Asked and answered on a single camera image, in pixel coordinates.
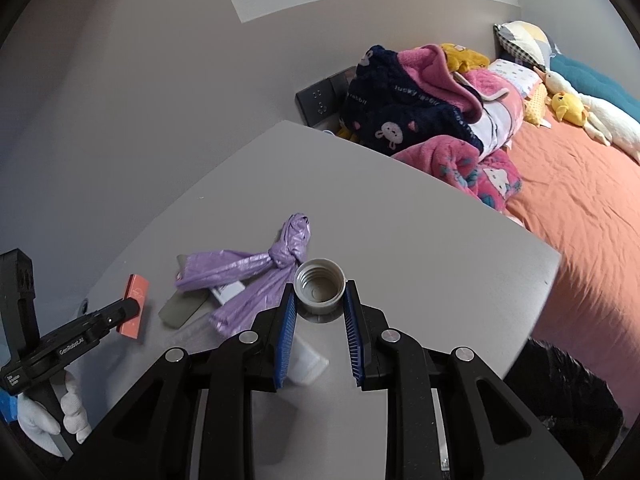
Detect orange bed sheet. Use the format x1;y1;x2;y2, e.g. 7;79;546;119
500;105;640;403

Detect purple plastic bag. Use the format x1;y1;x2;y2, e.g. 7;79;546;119
175;212;313;338

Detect black trash bag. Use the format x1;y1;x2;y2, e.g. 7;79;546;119
502;338;626;480

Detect yellow duck plush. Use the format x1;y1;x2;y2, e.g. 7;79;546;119
550;91;591;127

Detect checked pillow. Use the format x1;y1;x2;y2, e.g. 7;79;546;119
494;21;558;68

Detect dark wall socket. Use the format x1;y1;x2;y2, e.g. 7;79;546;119
295;66;358;128

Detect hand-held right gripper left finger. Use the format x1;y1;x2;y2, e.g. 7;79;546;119
60;282;298;480

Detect pink fleece blanket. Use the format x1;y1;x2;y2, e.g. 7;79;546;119
397;44;511;123

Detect grey flat plastic piece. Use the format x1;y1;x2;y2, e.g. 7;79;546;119
158;254;211;330

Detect grey bottle cap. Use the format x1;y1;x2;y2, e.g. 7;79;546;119
294;258;347;309

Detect teal pillow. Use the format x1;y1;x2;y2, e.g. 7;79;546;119
550;54;640;122

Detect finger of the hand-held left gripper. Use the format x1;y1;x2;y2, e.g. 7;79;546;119
87;297;142;341

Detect white dotted cloth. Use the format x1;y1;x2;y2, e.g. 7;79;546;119
487;58;543;97

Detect yellow plush toy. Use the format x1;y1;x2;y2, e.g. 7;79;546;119
440;42;492;73

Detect small pink box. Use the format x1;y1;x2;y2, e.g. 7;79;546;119
117;274;151;338

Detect white carton box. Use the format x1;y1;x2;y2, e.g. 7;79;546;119
210;280;247;307

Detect yellow dotted pillow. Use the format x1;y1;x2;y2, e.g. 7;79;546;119
522;82;551;127

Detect person's left hand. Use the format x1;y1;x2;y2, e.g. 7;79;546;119
17;370;93;457

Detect pink cat print blanket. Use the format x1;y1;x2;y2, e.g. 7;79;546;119
392;135;523;213

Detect blue object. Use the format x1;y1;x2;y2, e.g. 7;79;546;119
0;390;19;424

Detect navy rabbit print blanket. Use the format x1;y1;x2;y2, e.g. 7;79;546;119
340;45;485;157

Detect white goose plush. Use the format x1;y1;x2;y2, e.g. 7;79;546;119
534;66;640;163

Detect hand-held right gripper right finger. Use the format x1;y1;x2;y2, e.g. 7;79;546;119
344;280;583;480

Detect pink and white blanket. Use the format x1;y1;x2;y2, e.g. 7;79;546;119
462;70;526;153

